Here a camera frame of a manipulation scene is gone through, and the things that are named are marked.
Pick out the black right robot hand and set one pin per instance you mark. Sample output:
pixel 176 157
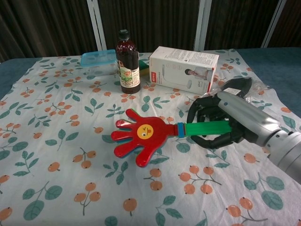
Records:
pixel 209 107

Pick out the red hand clapper toy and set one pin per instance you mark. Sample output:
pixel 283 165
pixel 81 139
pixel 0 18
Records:
pixel 150 136

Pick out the black socks in plastic bag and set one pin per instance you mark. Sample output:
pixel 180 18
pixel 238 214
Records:
pixel 240 83

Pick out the white lamp product box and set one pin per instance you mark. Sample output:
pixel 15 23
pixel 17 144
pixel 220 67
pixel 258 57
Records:
pixel 183 70

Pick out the yellow green sponge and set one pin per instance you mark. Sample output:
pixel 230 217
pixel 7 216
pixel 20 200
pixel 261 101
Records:
pixel 143 68

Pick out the brown liquid bottle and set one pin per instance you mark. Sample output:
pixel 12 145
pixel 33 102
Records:
pixel 128 68

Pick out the clear container with blue lid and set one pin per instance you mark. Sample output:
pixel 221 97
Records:
pixel 98 61

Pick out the floral patterned tablecloth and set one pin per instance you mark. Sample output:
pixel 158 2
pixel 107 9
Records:
pixel 70 141

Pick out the white partition frame post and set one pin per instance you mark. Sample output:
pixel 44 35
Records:
pixel 200 23
pixel 96 23
pixel 274 23

